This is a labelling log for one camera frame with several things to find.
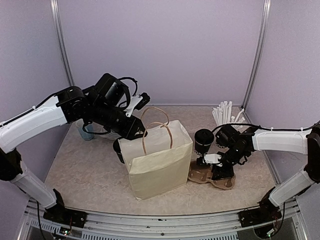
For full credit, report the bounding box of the blue translucent cup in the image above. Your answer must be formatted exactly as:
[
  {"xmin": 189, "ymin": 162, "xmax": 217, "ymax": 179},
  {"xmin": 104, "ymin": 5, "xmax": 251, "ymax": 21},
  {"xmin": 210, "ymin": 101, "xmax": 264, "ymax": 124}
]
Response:
[{"xmin": 75, "ymin": 119, "xmax": 94, "ymax": 141}]

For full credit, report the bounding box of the black paper coffee cup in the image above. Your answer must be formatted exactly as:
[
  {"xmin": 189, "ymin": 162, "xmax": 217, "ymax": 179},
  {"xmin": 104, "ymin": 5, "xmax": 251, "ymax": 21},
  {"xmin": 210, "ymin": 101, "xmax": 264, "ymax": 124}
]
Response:
[{"xmin": 112, "ymin": 139, "xmax": 125, "ymax": 164}]

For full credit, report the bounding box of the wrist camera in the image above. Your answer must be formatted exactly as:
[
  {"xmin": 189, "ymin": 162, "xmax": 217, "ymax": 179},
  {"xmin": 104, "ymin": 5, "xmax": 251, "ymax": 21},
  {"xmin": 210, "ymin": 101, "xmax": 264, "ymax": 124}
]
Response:
[
  {"xmin": 124, "ymin": 92, "xmax": 151, "ymax": 118},
  {"xmin": 196, "ymin": 153, "xmax": 223, "ymax": 167}
]

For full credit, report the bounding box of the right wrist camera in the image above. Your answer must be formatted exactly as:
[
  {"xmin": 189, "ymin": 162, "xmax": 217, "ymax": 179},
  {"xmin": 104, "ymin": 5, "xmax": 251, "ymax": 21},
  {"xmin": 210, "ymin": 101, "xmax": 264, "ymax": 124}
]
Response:
[{"xmin": 196, "ymin": 153, "xmax": 223, "ymax": 167}]

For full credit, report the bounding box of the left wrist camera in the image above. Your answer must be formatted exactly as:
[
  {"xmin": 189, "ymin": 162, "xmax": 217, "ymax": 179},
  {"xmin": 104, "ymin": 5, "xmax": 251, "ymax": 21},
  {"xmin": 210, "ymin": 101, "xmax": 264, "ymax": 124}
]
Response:
[{"xmin": 124, "ymin": 92, "xmax": 151, "ymax": 118}]

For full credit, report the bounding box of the aluminium frame post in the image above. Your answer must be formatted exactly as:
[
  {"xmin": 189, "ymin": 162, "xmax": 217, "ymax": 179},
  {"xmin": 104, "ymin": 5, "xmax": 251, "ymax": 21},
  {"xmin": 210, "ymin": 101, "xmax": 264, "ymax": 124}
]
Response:
[
  {"xmin": 241, "ymin": 0, "xmax": 272, "ymax": 110},
  {"xmin": 50, "ymin": 0, "xmax": 75, "ymax": 86}
]

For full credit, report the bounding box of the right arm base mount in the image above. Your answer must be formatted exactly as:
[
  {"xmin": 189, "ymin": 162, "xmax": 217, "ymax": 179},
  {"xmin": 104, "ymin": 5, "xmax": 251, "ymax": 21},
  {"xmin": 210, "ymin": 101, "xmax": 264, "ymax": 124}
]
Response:
[{"xmin": 238, "ymin": 208, "xmax": 282, "ymax": 228}]

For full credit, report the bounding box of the brown cardboard cup carrier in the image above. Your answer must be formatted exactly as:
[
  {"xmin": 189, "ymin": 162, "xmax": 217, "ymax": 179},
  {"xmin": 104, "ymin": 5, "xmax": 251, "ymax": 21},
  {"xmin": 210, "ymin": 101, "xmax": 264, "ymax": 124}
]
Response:
[{"xmin": 187, "ymin": 161, "xmax": 237, "ymax": 191}]

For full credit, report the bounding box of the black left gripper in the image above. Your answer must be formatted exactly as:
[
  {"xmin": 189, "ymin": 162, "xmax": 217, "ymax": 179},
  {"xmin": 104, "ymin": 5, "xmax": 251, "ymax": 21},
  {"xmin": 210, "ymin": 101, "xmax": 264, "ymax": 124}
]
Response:
[{"xmin": 89, "ymin": 100, "xmax": 148, "ymax": 140}]

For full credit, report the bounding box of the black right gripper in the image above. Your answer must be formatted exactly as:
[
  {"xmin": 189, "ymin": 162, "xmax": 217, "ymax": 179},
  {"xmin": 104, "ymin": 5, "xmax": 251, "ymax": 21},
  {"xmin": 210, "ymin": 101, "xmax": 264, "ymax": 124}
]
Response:
[{"xmin": 212, "ymin": 146, "xmax": 247, "ymax": 180}]

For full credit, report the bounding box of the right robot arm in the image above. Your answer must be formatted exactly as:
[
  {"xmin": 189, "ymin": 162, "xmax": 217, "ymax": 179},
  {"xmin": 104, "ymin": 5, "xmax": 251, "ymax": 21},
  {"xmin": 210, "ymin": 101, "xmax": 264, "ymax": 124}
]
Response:
[{"xmin": 204, "ymin": 123, "xmax": 320, "ymax": 222}]

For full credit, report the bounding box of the right aluminium frame post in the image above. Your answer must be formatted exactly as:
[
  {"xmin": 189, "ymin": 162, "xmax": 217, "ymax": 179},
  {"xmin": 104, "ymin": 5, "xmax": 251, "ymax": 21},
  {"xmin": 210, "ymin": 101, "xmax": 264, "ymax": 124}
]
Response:
[{"xmin": 241, "ymin": 0, "xmax": 272, "ymax": 110}]

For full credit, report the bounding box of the left aluminium frame post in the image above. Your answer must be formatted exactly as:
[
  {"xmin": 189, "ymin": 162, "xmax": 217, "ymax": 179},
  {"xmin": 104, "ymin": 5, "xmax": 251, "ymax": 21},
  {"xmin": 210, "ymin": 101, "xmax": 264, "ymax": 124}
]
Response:
[{"xmin": 50, "ymin": 0, "xmax": 75, "ymax": 86}]

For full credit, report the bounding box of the black cup holding straws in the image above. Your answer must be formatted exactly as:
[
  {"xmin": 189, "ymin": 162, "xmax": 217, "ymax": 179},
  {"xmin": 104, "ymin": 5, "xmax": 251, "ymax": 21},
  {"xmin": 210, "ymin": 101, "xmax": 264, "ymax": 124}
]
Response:
[{"xmin": 215, "ymin": 139, "xmax": 229, "ymax": 149}]

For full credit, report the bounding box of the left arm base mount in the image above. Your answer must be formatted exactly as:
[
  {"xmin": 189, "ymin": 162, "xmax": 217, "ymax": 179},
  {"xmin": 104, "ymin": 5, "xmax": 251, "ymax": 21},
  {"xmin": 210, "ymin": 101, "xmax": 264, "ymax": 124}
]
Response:
[{"xmin": 43, "ymin": 206, "xmax": 88, "ymax": 228}]

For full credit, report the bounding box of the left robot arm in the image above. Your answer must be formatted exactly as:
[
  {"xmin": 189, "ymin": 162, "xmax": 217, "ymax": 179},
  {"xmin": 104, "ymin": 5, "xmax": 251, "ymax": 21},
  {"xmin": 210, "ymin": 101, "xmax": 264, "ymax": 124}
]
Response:
[{"xmin": 0, "ymin": 73, "xmax": 150, "ymax": 223}]

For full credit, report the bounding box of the white wrapped straws bundle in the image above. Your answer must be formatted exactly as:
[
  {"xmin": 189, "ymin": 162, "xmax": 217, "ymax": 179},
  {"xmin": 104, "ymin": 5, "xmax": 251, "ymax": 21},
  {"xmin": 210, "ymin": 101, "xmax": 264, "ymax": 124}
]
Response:
[{"xmin": 212, "ymin": 100, "xmax": 248, "ymax": 126}]

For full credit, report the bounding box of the cream paper takeout bag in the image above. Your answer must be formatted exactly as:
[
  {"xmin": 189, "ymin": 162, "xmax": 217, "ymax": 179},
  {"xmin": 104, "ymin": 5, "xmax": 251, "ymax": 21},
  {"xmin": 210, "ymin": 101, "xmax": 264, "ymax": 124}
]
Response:
[{"xmin": 117, "ymin": 120, "xmax": 193, "ymax": 201}]

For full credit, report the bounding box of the aluminium front frame rail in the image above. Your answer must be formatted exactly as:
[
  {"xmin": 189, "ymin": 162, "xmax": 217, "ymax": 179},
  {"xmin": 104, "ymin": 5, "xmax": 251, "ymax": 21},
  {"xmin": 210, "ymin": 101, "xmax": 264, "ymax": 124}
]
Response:
[{"xmin": 17, "ymin": 197, "xmax": 313, "ymax": 240}]

